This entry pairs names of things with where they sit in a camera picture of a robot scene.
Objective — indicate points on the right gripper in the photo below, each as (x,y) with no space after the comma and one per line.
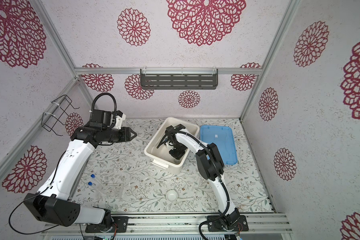
(177,156)

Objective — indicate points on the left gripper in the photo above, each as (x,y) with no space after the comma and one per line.
(127,134)

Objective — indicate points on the white plastic bin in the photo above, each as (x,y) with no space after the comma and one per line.
(172,131)

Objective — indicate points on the blue plastic lid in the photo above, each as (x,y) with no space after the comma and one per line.
(223,137)

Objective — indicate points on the blue-capped test tube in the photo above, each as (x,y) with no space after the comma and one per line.
(93,189)
(97,180)

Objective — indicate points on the clear test tube rack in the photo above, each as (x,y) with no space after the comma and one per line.
(110,190)

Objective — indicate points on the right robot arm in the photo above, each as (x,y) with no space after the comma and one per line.
(211,168)

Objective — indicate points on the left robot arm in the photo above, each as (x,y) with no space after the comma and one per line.
(51,204)

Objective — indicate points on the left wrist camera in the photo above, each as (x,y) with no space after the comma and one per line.
(106,120)

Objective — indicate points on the dark metal wall shelf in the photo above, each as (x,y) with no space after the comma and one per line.
(179,80)

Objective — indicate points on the black wire wall rack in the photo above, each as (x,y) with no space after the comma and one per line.
(53,117)

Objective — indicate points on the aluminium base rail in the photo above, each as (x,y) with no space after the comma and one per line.
(182,227)

